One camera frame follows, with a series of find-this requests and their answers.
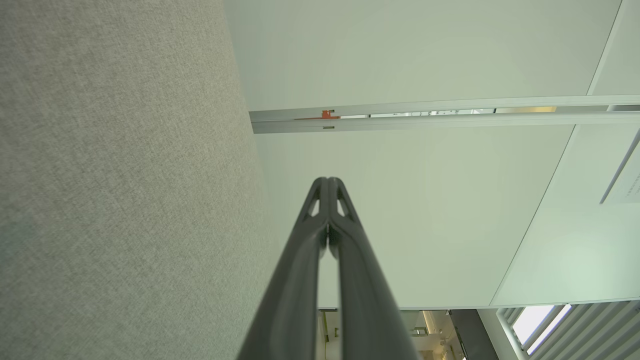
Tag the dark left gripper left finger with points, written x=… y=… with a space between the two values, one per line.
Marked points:
x=295 y=280

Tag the orange clip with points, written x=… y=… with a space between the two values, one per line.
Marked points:
x=327 y=115

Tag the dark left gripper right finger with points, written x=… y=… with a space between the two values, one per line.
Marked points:
x=365 y=290

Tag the grey partition post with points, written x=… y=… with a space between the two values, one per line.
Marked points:
x=450 y=122
x=450 y=104

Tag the white window blind slats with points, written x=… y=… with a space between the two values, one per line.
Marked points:
x=590 y=330

